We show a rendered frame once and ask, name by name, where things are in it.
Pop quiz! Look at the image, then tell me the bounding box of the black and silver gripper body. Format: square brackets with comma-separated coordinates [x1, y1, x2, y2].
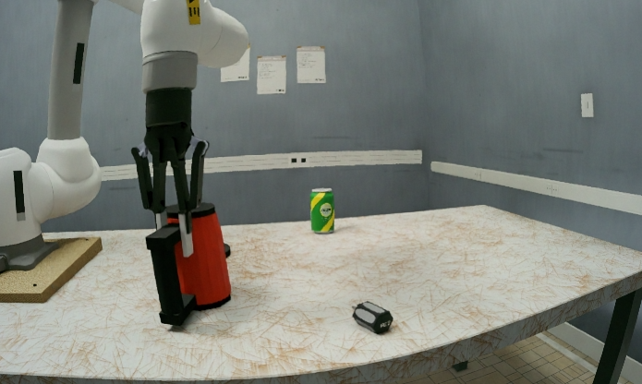
[144, 90, 194, 162]

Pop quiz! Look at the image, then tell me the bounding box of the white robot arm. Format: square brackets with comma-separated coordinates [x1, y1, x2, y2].
[0, 0, 249, 271]

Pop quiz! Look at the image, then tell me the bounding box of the green and yellow drink can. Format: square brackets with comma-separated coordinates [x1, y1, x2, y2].
[310, 188, 334, 234]

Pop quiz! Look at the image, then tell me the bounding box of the red kettle with black handle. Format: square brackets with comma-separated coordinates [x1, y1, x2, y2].
[145, 202, 232, 326]

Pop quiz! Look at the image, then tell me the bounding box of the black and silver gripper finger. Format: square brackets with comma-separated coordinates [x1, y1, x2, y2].
[131, 139, 168, 231]
[167, 136, 210, 258]

